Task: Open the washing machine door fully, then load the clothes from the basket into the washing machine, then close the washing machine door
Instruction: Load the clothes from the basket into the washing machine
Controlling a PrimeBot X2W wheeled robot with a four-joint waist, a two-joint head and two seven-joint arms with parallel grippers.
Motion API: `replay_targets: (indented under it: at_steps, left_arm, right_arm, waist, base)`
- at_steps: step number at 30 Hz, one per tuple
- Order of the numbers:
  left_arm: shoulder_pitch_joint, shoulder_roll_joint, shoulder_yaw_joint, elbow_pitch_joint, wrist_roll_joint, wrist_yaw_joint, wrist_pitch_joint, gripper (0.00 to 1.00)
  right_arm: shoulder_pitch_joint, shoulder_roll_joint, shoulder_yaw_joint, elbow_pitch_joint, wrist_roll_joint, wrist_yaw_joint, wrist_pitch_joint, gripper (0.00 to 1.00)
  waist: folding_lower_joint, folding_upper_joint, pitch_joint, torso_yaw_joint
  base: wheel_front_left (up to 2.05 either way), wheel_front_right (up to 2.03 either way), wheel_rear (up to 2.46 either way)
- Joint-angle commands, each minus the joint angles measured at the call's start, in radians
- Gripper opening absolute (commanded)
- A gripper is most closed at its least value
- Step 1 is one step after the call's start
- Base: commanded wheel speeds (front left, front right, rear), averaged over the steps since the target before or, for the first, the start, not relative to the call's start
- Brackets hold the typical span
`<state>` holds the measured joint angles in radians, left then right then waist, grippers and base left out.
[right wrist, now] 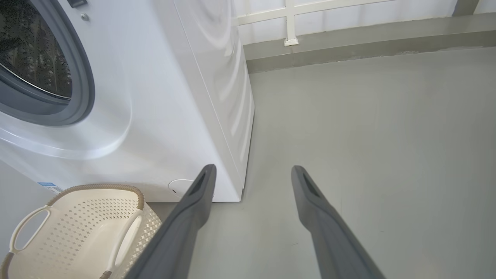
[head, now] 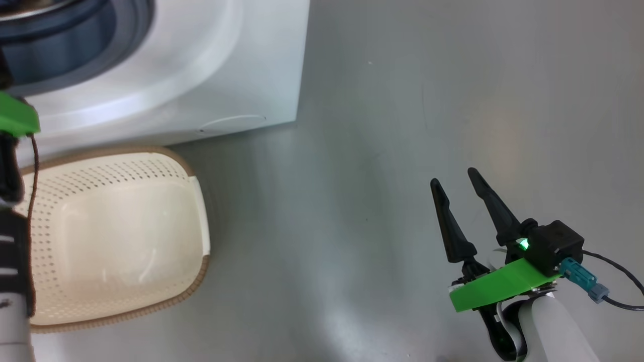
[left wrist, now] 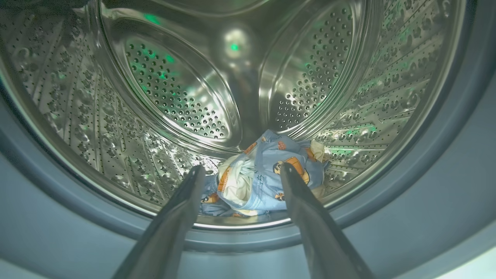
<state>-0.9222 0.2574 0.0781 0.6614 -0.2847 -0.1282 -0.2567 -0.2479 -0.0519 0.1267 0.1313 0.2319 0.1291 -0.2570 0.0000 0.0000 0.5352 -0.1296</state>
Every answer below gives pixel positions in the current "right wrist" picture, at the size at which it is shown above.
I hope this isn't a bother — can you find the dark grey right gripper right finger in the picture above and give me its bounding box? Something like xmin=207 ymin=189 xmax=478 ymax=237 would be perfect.
xmin=291 ymin=165 xmax=386 ymax=279

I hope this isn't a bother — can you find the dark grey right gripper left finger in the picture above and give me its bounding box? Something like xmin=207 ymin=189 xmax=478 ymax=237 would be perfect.
xmin=124 ymin=164 xmax=217 ymax=279

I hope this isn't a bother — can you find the cream perforated laundry basket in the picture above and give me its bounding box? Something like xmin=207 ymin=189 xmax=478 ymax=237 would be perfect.
xmin=0 ymin=184 xmax=162 ymax=279

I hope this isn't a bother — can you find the white front-load washing machine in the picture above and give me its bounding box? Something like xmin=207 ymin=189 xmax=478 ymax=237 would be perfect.
xmin=0 ymin=0 xmax=255 ymax=203

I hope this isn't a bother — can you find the grey rubber door seal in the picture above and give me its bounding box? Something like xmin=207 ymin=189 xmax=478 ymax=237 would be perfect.
xmin=0 ymin=0 xmax=95 ymax=126

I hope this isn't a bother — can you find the round white filter cover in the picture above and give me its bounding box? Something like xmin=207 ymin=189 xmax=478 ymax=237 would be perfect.
xmin=169 ymin=179 xmax=214 ymax=200

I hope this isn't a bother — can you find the blue energy label sticker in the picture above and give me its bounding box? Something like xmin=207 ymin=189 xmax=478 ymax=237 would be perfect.
xmin=38 ymin=181 xmax=62 ymax=193

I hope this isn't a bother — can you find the white railing fence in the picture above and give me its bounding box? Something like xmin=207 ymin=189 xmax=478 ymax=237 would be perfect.
xmin=234 ymin=0 xmax=398 ymax=46

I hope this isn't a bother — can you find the perforated steel drum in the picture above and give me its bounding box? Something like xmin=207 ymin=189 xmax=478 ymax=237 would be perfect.
xmin=0 ymin=0 xmax=73 ymax=100

